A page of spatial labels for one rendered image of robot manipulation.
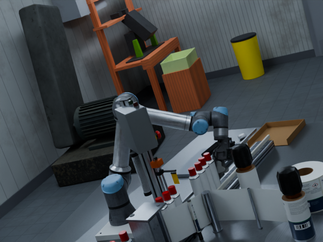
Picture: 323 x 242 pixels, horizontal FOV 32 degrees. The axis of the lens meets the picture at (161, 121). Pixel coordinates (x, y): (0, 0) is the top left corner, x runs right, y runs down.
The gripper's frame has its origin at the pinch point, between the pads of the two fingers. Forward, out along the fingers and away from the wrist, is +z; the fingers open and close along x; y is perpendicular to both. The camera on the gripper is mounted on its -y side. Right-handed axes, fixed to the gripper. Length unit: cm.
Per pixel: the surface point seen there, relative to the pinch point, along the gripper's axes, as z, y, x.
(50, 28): -191, -337, 178
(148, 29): -242, -349, 375
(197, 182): 3.4, 2.6, -22.7
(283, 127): -34, -1, 79
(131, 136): -15, -4, -62
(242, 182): 4.1, 28.0, -24.5
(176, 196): 10.1, 2.4, -39.2
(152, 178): 2.0, -12.9, -37.2
